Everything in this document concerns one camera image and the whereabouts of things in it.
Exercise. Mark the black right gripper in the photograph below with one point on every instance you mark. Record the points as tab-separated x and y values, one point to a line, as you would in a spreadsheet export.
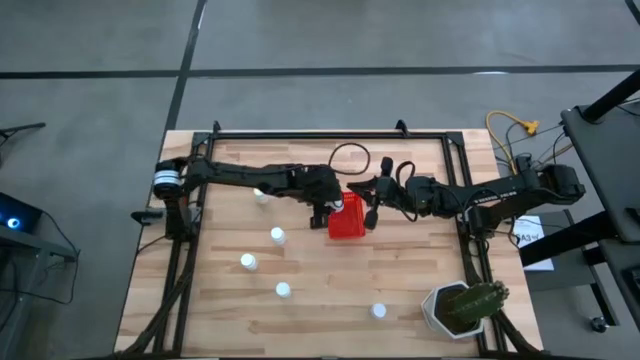
390	190

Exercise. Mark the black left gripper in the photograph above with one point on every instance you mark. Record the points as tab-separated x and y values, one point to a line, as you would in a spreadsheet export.
320	182

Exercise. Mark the white pill bottle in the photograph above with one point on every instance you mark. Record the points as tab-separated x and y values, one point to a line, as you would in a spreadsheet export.
338	205
378	310
248	261
283	289
278	235
260	197

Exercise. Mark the red plastic basket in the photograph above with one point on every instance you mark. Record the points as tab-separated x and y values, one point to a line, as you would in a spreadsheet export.
347	225

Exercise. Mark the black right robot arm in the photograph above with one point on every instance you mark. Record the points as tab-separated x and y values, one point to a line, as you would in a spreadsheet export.
500	195

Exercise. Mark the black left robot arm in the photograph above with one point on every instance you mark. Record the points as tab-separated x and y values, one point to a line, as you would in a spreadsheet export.
240	176

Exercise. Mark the white hexagonal plant pot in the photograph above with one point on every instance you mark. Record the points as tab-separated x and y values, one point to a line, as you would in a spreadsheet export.
429	307

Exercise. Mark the green cactus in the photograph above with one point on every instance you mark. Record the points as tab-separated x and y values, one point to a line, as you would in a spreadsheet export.
475	302

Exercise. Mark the white paper sheet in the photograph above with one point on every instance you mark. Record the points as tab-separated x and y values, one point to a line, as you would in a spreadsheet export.
540	264

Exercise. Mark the black side table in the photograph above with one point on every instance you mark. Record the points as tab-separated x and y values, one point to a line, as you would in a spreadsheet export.
610	165

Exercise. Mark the black stand pole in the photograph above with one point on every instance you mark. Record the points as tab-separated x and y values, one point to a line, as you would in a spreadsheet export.
612	97

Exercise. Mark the black caster wheel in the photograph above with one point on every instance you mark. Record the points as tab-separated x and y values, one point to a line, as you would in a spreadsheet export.
598	325

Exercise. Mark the grey metal stand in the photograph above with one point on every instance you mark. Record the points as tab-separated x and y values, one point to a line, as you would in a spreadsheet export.
30	247

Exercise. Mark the black computer with blue light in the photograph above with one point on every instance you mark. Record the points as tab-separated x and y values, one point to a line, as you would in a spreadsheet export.
25	212

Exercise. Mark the black stand leg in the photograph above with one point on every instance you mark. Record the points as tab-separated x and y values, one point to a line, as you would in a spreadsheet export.
25	128

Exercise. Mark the black metal table frame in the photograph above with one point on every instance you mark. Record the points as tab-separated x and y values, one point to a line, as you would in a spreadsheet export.
325	135

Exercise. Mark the black clamp bracket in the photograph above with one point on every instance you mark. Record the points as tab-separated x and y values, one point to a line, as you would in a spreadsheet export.
145	216

